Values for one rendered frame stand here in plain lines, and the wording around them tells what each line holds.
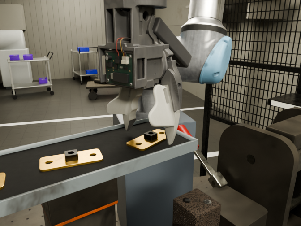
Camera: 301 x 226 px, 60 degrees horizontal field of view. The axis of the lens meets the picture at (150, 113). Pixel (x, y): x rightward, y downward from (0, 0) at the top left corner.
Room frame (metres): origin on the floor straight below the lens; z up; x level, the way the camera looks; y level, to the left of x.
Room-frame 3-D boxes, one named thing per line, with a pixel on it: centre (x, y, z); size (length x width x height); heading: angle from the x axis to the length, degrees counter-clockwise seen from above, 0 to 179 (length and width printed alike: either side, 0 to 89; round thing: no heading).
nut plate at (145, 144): (0.40, 0.00, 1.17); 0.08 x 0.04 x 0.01; 140
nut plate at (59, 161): (0.33, 0.11, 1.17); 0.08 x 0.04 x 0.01; 112
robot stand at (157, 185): (0.73, 0.00, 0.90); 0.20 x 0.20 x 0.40; 16
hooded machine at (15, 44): (6.41, 3.27, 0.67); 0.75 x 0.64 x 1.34; 16
